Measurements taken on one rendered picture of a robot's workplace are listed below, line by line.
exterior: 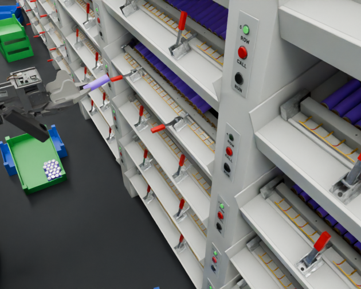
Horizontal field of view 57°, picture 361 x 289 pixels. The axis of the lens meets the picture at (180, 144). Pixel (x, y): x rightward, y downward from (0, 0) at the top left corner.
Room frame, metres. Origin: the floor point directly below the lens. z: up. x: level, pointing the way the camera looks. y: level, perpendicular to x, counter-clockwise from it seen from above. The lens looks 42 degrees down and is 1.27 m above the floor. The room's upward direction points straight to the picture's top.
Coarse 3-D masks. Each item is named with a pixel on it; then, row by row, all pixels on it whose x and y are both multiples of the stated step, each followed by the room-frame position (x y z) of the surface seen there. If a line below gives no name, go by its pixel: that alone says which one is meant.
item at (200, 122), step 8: (128, 48) 1.00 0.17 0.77; (136, 56) 0.95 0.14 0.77; (144, 64) 0.90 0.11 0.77; (152, 72) 0.85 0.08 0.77; (152, 80) 0.83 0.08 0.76; (160, 80) 0.81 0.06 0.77; (168, 88) 0.77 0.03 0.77; (176, 96) 0.73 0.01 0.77; (168, 104) 0.73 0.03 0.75; (184, 104) 0.69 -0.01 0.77; (176, 112) 0.69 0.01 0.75; (192, 112) 0.66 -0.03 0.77; (200, 120) 0.63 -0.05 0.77; (208, 128) 0.60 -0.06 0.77; (208, 136) 0.59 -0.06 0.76; (216, 136) 0.57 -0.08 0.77
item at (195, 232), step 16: (128, 144) 1.02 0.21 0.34; (144, 160) 0.88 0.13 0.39; (144, 176) 0.85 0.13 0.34; (160, 176) 0.83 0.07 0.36; (160, 192) 0.77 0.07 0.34; (176, 192) 0.75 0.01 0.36; (176, 208) 0.69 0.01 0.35; (176, 224) 0.63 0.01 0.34; (192, 224) 0.62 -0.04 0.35; (192, 240) 0.57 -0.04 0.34
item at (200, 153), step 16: (128, 32) 1.05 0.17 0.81; (112, 48) 1.02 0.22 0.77; (128, 64) 0.96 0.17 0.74; (128, 80) 0.88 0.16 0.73; (144, 80) 0.86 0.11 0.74; (144, 96) 0.80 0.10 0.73; (160, 96) 0.78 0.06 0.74; (160, 112) 0.72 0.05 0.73; (208, 112) 0.67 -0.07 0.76; (192, 128) 0.64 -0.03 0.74; (192, 144) 0.59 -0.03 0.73; (208, 144) 0.58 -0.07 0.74; (208, 160) 0.53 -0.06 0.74; (208, 176) 0.52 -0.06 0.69
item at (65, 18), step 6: (54, 6) 1.69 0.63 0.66; (60, 6) 1.62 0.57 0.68; (60, 12) 1.62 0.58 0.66; (66, 12) 1.64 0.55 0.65; (60, 18) 1.63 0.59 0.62; (66, 18) 1.63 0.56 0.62; (66, 24) 1.63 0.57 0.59; (66, 42) 1.62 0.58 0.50; (72, 48) 1.63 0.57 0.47; (72, 54) 1.63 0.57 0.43; (72, 60) 1.62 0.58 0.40; (72, 78) 1.70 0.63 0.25; (84, 108) 1.62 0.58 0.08; (84, 114) 1.62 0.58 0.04
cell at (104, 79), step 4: (104, 76) 0.69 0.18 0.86; (96, 80) 0.68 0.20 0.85; (100, 80) 0.68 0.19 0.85; (104, 80) 0.68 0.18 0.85; (108, 80) 0.69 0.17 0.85; (88, 84) 0.67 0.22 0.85; (92, 84) 0.67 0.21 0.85; (96, 84) 0.67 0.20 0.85; (100, 84) 0.68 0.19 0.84; (84, 88) 0.66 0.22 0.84; (92, 88) 0.67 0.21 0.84
